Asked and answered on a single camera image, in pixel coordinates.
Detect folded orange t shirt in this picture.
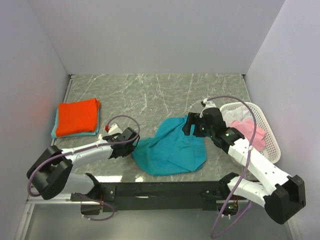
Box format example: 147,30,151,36
55,98,102,138

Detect folded light teal t shirt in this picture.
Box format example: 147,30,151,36
50,100,100,139

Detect white t shirt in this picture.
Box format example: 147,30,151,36
221,105,254,127

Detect white plastic laundry basket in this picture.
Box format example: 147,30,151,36
220,102,281,164

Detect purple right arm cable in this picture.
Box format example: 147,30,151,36
205,96,258,239

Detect pink t shirt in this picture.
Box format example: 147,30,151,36
230,118,267,152

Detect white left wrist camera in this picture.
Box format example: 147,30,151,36
105,123,123,135

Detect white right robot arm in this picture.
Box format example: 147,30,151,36
182,107,306,225

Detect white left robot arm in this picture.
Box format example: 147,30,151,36
26,127,140,201

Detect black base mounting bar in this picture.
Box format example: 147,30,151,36
70,172,237,215

